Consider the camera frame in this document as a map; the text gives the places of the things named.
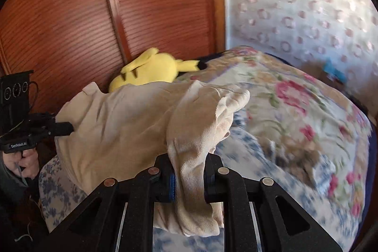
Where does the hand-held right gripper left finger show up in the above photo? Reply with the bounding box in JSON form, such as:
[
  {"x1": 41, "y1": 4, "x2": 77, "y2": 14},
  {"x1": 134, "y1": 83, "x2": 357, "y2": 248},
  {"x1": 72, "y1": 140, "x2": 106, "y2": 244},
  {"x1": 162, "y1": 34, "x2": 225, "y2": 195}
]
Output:
[{"x1": 35, "y1": 152, "x2": 178, "y2": 252}]

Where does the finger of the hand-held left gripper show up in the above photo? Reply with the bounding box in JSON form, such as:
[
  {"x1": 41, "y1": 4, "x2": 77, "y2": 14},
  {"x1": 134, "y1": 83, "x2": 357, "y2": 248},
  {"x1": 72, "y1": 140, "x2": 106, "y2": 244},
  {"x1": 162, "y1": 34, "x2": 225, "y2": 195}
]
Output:
[{"x1": 46, "y1": 120, "x2": 74, "y2": 138}]

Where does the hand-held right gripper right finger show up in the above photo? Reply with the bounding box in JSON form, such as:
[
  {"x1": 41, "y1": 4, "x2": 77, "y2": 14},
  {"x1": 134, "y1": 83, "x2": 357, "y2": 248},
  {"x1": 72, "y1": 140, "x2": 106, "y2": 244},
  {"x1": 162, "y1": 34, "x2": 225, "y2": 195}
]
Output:
[{"x1": 203, "y1": 154, "x2": 344, "y2": 252}]

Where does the beige T-shirt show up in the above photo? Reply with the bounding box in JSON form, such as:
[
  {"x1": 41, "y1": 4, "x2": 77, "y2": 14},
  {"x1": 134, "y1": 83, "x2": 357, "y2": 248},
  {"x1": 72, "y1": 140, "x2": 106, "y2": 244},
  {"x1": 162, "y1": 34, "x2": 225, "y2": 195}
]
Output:
[{"x1": 55, "y1": 79, "x2": 251, "y2": 238}]

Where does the person's left forearm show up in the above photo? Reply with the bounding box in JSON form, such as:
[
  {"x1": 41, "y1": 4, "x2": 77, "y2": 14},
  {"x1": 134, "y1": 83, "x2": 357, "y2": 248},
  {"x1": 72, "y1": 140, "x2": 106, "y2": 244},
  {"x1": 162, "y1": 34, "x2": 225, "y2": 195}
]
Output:
[{"x1": 0, "y1": 160, "x2": 49, "y2": 252}]

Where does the person's left hand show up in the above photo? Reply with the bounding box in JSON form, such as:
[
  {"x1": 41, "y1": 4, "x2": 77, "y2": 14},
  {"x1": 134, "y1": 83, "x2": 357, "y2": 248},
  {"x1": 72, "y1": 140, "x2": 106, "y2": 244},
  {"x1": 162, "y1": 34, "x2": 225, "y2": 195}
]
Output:
[{"x1": 3, "y1": 148, "x2": 41, "y2": 181}]

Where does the brown patterned cloth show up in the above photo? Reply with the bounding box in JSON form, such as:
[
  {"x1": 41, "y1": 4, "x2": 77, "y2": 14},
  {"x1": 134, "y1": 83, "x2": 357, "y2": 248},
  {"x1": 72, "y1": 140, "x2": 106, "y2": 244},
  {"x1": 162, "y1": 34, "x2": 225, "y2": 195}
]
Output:
[{"x1": 264, "y1": 136, "x2": 323, "y2": 182}]

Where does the yellow plush toy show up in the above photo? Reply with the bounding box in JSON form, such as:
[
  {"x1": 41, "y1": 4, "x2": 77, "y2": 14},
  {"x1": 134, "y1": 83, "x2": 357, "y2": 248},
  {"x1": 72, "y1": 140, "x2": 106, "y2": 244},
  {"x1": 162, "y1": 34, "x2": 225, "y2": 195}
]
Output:
[{"x1": 108, "y1": 47, "x2": 207, "y2": 93}]

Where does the wooden slatted wardrobe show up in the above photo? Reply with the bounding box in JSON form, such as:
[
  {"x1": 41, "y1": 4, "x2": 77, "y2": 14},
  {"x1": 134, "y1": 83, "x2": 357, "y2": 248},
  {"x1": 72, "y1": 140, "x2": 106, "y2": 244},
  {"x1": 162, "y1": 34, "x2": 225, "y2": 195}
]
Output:
[{"x1": 0, "y1": 0, "x2": 227, "y2": 123}]

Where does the pink floral blanket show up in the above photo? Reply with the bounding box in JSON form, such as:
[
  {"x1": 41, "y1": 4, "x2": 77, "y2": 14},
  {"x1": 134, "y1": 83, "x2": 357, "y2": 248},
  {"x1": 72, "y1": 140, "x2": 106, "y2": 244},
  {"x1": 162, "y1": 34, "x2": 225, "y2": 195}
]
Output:
[{"x1": 174, "y1": 47, "x2": 373, "y2": 252}]

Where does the blue fuzzy cloth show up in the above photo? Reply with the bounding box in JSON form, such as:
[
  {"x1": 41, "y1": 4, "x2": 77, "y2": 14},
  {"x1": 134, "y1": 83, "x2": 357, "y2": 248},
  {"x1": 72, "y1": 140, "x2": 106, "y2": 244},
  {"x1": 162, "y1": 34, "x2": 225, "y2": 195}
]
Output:
[{"x1": 323, "y1": 58, "x2": 347, "y2": 83}]

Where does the navy bed sheet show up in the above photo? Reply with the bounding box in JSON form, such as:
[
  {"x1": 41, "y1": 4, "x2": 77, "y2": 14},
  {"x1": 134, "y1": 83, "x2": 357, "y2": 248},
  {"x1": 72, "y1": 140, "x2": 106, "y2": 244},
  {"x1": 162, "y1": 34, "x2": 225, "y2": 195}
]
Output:
[{"x1": 345, "y1": 92, "x2": 378, "y2": 188}]

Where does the circle-patterned sheer curtain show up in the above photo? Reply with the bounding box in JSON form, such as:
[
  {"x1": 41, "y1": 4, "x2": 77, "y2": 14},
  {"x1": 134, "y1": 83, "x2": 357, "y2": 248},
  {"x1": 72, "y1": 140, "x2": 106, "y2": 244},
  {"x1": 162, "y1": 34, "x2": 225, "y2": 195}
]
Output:
[{"x1": 220, "y1": 0, "x2": 376, "y2": 99}]

